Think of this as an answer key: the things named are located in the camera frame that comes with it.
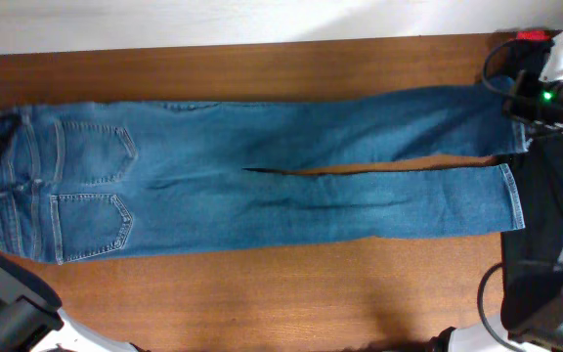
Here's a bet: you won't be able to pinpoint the blue denim jeans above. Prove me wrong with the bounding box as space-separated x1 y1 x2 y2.
0 85 527 264

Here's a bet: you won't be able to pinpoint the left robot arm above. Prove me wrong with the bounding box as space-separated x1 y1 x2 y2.
0 255 143 352

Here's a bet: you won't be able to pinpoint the red cloth piece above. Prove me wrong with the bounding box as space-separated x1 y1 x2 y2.
516 30 550 42

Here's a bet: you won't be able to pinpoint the black garment pile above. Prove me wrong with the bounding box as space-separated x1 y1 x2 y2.
501 39 563 330

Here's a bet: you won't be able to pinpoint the right black cable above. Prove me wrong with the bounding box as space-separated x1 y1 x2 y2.
476 38 563 352

